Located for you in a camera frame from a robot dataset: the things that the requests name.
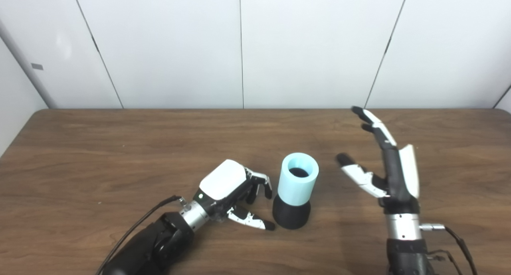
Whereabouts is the black funnel-shaped nozzle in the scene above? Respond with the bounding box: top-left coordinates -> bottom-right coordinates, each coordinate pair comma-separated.
273,195 -> 311,230

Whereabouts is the thick black right wrist cable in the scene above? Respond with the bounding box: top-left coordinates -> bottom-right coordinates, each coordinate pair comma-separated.
419,223 -> 477,275

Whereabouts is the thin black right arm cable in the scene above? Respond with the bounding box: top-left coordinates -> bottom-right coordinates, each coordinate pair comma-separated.
427,249 -> 463,275

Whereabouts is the light-blue hose piece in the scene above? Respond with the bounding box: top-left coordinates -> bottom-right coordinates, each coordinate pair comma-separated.
277,152 -> 319,206

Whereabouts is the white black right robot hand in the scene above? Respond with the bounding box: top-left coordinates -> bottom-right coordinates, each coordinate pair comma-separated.
335,106 -> 420,215

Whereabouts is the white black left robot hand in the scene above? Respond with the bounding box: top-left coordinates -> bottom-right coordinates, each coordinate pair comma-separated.
193,159 -> 276,231

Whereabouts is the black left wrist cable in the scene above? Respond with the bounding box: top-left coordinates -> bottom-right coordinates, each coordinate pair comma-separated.
95,195 -> 188,275

